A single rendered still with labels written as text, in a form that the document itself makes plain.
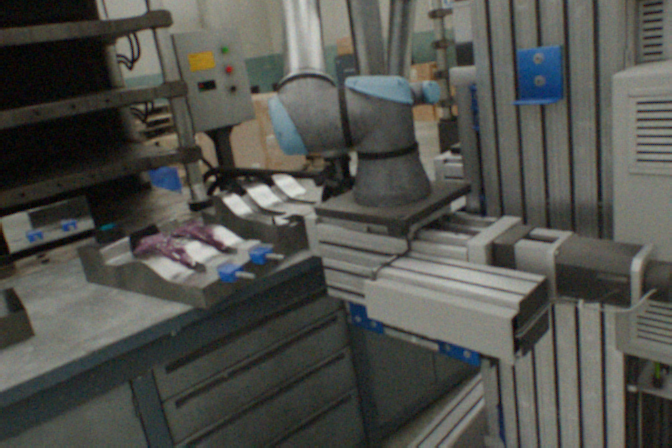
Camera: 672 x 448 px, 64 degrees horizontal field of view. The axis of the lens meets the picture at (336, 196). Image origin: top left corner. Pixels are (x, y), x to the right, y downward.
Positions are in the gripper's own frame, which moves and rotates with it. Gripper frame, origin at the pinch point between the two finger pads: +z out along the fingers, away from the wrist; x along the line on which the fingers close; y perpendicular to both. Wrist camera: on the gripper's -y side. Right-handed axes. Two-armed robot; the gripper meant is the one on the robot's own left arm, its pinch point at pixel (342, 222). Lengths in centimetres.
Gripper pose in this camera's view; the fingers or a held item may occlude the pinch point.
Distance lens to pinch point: 155.4
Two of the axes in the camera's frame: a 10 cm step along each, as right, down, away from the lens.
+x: 8.4, -2.7, 4.7
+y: 5.2, 1.5, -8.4
